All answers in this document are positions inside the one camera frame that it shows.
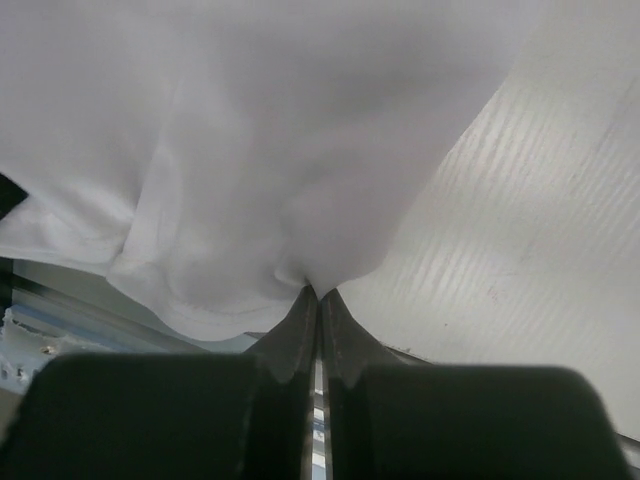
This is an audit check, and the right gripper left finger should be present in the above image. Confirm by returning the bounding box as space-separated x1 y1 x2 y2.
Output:
1 287 318 479

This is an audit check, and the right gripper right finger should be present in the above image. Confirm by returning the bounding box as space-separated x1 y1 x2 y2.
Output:
319 292 633 479

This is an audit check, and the white t shirt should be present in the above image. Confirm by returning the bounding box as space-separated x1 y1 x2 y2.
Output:
1 1 545 341

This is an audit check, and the aluminium mounting rail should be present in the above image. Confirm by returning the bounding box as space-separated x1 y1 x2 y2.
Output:
1 258 262 353

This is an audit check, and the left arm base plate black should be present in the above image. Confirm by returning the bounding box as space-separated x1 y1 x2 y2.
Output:
0 174 28 220

